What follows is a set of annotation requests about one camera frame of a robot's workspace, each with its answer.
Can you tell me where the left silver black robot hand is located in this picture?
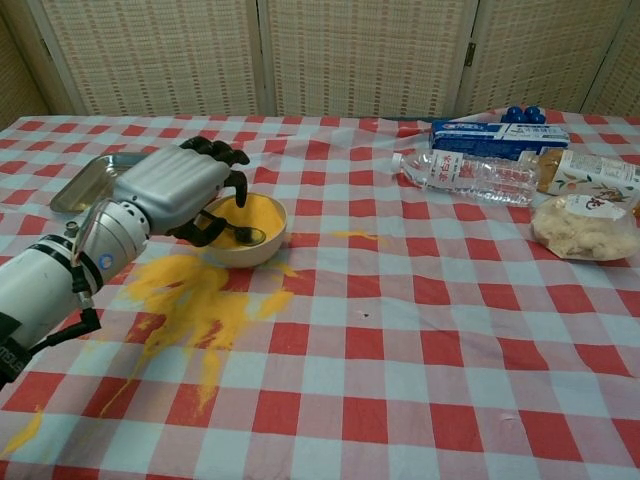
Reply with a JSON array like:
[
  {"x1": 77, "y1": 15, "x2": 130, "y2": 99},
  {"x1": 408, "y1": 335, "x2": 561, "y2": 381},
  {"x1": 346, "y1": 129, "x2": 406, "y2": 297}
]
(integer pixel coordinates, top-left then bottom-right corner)
[{"x1": 113, "y1": 135, "x2": 250, "y2": 249}]

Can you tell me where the black spoon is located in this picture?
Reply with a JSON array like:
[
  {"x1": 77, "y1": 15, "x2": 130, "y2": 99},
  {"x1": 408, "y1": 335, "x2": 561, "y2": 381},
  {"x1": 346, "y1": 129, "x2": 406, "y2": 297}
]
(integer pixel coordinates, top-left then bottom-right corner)
[{"x1": 199, "y1": 209, "x2": 269, "y2": 246}]

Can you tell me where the stainless steel tray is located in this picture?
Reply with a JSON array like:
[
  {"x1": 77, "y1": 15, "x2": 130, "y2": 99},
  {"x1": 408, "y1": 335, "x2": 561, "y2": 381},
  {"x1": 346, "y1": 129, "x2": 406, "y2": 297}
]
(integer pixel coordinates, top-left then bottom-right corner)
[{"x1": 49, "y1": 152, "x2": 151, "y2": 214}]

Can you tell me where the off-white bowl of yellow powder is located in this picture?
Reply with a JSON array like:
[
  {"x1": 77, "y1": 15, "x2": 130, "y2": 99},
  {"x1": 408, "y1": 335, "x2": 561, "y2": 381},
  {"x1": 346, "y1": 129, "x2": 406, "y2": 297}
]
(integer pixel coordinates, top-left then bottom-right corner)
[{"x1": 202, "y1": 192, "x2": 289, "y2": 270}]

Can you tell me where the spilled yellow powder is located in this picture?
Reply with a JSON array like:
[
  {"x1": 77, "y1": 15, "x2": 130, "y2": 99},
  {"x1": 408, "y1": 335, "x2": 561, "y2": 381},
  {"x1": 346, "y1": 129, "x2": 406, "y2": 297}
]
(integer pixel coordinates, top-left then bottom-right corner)
[{"x1": 0, "y1": 229, "x2": 386, "y2": 459}]

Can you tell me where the bamboo folding screen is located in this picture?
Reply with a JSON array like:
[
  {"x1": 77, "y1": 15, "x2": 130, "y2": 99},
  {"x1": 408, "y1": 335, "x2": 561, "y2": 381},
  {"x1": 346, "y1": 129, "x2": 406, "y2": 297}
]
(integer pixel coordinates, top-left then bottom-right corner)
[{"x1": 0, "y1": 0, "x2": 640, "y2": 131}]

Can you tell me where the red white checked tablecloth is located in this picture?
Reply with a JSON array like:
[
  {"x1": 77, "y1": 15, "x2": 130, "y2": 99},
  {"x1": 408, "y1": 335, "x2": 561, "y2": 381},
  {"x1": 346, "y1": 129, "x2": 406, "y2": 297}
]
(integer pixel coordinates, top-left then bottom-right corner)
[{"x1": 0, "y1": 107, "x2": 640, "y2": 480}]

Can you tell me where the clear plastic water bottle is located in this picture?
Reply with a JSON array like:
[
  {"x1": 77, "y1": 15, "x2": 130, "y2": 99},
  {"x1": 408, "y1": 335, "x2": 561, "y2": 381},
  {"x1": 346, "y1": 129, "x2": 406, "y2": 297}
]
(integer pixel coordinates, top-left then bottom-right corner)
[{"x1": 390, "y1": 149, "x2": 539, "y2": 208}]

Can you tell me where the blue toothpaste box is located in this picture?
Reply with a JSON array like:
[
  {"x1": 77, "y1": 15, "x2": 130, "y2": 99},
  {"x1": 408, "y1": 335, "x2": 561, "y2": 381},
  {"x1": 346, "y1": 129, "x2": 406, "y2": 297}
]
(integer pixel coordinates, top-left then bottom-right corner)
[{"x1": 429, "y1": 119, "x2": 571, "y2": 162}]

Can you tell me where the blue bottle caps pack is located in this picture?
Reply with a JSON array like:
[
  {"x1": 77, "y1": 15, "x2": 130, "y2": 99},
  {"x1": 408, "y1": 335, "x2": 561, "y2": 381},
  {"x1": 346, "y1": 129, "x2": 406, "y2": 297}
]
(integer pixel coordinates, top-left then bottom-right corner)
[{"x1": 501, "y1": 104, "x2": 546, "y2": 125}]

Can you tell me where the clear bag of snacks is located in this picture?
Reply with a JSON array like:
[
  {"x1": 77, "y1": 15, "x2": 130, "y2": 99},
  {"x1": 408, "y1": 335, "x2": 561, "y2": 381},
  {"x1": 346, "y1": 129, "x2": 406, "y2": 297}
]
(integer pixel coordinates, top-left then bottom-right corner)
[{"x1": 530, "y1": 193, "x2": 640, "y2": 261}]

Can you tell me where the orange tea drink bottle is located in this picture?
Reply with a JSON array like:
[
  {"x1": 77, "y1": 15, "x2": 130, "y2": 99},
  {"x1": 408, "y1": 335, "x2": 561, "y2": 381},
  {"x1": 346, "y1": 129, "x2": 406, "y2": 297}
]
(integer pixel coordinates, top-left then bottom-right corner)
[{"x1": 519, "y1": 147, "x2": 640, "y2": 211}]

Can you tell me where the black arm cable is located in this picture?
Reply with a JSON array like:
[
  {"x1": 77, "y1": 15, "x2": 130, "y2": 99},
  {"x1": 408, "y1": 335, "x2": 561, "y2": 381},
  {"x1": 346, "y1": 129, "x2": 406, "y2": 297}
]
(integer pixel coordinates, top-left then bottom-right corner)
[{"x1": 29, "y1": 259, "x2": 104, "y2": 361}]

